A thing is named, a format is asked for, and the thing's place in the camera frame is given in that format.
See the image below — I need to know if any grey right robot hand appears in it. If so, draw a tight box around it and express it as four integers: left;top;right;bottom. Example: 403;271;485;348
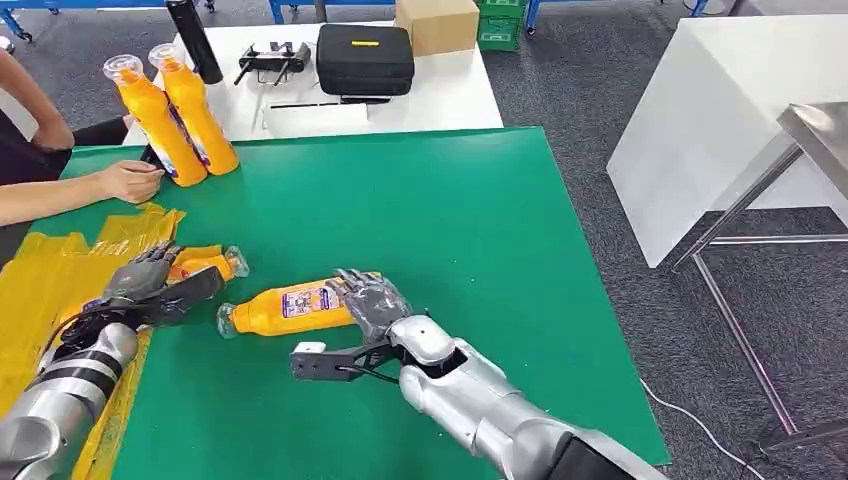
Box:
324;268;415;346

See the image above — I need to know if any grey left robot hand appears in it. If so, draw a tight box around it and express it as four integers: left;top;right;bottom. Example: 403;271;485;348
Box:
101;239;187;305

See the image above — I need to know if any orange drink bottle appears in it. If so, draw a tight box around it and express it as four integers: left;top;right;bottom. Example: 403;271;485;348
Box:
216;271;386;340
102;54;209;189
62;245;251;319
147;42;240;177

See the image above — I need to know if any yellow plastic sheet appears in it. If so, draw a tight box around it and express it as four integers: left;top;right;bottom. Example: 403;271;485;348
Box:
0;201;227;480

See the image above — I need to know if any person's right hand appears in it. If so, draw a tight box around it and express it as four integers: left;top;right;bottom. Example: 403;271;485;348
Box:
99;160;166;205

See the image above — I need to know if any green table mat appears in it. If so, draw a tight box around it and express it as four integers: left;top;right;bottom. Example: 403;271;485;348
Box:
29;125;672;480

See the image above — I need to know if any black phone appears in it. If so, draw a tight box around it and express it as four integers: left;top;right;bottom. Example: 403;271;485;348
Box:
139;143;175;178

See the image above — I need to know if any person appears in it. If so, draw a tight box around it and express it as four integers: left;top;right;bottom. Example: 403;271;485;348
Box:
0;49;166;266

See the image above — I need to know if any thin black rod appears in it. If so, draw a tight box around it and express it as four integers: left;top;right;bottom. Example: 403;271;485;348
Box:
270;95;392;110

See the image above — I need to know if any white side table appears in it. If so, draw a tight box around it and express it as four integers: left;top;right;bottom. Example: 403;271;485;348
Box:
122;21;505;147

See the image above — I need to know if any black zip case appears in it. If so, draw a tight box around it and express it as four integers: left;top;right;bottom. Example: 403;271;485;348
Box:
315;23;416;98

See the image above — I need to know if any black cylinder flask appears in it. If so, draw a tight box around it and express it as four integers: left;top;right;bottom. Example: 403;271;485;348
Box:
165;0;225;85

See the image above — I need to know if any black metal clamp tool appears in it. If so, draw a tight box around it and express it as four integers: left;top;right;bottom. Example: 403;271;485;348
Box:
233;40;313;87

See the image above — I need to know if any brown cardboard box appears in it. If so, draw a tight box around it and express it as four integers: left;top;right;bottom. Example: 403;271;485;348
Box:
395;0;481;58

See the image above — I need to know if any green plastic crate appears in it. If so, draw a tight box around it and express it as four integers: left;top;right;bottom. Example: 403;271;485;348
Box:
475;0;529;20
476;16;525;53

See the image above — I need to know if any large white table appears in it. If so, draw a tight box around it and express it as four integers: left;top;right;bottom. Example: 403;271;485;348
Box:
606;14;848;270

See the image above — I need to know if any steel bench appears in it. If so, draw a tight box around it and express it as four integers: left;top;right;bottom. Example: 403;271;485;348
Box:
672;102;848;458

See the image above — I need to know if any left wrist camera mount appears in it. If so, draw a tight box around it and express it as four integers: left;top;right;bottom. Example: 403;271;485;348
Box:
135;264;227;329

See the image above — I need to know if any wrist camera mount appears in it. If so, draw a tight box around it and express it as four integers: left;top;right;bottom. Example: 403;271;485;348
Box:
135;264;227;329
290;340;405;386

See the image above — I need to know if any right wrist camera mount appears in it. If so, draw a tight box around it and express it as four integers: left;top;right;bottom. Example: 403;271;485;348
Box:
290;340;405;386

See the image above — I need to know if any blue metal frame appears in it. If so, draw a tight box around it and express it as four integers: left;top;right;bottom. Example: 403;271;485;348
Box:
526;0;710;34
0;0;167;42
268;0;399;25

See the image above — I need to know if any white floor cable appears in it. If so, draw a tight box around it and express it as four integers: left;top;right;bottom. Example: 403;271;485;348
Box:
639;377;770;480

